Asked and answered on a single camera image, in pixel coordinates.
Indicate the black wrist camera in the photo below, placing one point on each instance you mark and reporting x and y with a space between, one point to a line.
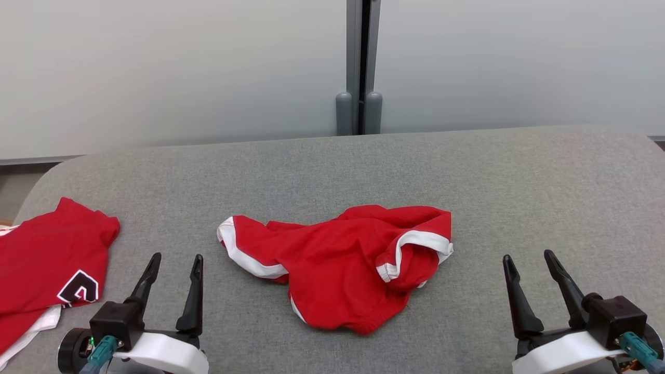
117 319
618 317

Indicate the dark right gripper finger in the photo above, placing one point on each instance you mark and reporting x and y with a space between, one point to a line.
569 291
522 311

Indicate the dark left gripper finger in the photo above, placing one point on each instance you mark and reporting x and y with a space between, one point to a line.
145 285
193 306

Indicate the red jersey with black number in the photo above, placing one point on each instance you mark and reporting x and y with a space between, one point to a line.
47 249

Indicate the grey cylindrical post foot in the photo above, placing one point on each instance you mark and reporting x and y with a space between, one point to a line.
344 114
373 113

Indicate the grey metal partition post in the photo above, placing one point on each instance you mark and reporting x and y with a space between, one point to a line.
354 47

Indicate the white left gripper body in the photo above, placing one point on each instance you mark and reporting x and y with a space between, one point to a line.
166 353

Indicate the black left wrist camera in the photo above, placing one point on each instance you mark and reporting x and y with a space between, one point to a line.
117 319

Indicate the red shorts with white trim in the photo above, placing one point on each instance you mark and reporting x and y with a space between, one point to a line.
337 270

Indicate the grey fabric sofa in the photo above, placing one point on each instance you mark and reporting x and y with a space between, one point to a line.
332 171

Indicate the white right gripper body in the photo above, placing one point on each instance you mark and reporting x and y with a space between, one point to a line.
561 356

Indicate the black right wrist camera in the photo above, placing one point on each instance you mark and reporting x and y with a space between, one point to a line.
618 317

